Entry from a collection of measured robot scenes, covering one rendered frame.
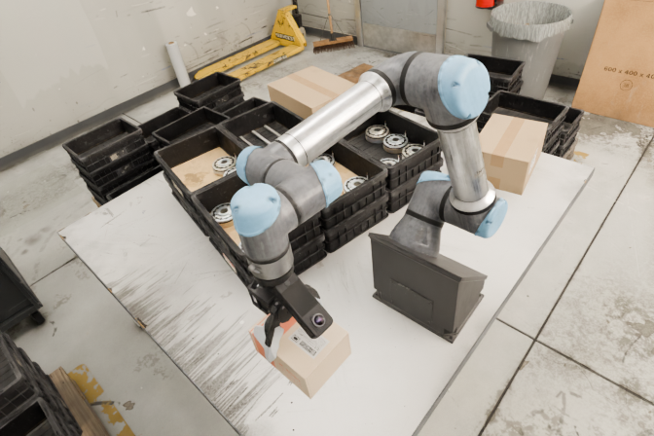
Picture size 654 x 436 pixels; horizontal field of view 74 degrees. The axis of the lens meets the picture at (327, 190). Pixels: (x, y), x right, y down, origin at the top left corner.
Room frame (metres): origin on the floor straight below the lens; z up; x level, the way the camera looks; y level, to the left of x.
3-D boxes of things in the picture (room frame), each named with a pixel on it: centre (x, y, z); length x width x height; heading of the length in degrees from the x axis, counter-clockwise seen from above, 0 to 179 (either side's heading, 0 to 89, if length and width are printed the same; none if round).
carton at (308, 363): (0.49, 0.10, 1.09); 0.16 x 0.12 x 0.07; 42
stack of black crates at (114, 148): (2.43, 1.34, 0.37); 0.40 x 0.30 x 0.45; 133
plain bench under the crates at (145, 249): (1.38, 0.03, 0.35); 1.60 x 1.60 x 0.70; 43
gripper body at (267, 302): (0.51, 0.12, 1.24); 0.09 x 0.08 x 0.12; 42
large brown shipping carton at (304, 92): (2.06, 0.00, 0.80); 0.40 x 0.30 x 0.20; 33
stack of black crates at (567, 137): (2.30, -1.42, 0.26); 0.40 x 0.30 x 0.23; 42
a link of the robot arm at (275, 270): (0.50, 0.11, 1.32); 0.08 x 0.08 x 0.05
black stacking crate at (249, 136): (1.64, 0.21, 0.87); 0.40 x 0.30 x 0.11; 32
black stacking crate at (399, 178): (1.46, -0.25, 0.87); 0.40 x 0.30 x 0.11; 32
